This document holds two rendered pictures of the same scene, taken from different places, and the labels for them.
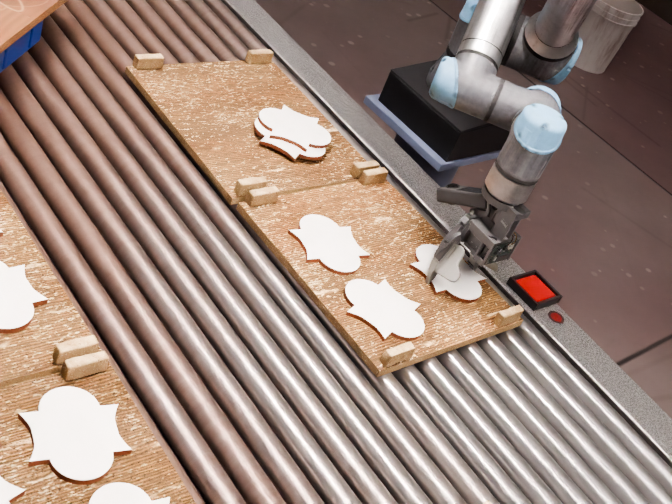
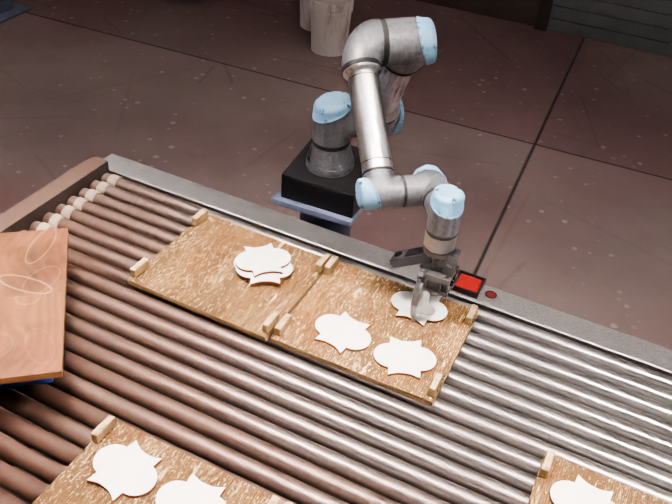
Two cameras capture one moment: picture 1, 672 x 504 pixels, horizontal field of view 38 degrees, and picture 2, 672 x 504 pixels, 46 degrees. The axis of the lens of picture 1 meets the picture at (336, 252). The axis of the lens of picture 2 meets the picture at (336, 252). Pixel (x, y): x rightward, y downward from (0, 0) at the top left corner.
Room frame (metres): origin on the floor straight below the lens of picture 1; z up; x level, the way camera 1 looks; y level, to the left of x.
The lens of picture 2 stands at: (0.04, 0.41, 2.24)
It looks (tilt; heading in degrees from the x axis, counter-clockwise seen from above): 38 degrees down; 345
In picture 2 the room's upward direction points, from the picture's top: 5 degrees clockwise
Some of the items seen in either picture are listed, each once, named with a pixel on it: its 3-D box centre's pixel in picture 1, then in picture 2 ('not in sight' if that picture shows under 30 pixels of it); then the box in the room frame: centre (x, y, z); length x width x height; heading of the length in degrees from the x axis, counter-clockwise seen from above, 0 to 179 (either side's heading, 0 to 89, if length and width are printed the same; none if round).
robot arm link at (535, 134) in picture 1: (531, 142); (445, 211); (1.42, -0.21, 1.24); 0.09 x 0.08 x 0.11; 179
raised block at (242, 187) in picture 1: (250, 185); (271, 321); (1.41, 0.18, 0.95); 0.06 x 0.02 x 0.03; 141
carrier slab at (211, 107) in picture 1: (252, 123); (232, 271); (1.64, 0.25, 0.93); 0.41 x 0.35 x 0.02; 51
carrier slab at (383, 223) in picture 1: (380, 264); (378, 326); (1.39, -0.08, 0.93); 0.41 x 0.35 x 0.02; 52
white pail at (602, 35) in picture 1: (600, 30); (330, 23); (5.15, -0.80, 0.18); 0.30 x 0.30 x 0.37
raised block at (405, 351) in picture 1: (398, 354); (435, 384); (1.16, -0.15, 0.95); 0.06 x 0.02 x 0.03; 142
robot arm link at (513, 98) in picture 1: (527, 113); (425, 188); (1.51, -0.20, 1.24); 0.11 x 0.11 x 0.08; 89
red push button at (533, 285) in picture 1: (534, 290); (468, 284); (1.52, -0.36, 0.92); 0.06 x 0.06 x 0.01; 52
